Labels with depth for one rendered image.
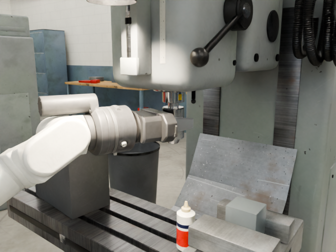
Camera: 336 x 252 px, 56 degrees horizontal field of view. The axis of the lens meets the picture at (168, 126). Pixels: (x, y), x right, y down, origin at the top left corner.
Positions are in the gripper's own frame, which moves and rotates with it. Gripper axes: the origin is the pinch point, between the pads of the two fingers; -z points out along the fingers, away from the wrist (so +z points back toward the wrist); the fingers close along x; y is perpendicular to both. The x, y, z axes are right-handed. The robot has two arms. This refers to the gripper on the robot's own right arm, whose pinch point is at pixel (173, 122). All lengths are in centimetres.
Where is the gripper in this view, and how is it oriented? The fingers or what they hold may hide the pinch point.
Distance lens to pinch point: 66.4
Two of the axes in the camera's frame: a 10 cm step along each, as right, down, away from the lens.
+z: -8.4, 1.1, -5.4
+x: -5.5, -1.8, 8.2
